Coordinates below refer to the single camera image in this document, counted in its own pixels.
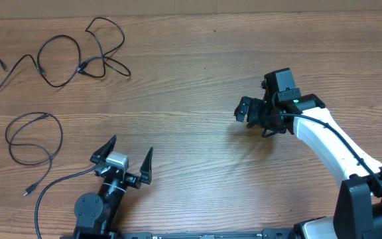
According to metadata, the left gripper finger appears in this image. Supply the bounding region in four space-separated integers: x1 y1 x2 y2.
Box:
90 135 117 163
140 147 153 185

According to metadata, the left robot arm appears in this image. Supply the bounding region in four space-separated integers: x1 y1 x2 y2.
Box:
61 136 153 239

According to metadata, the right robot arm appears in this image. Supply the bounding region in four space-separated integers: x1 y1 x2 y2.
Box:
234 68 382 239

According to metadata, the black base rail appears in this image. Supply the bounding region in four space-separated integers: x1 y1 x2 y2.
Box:
60 217 341 239

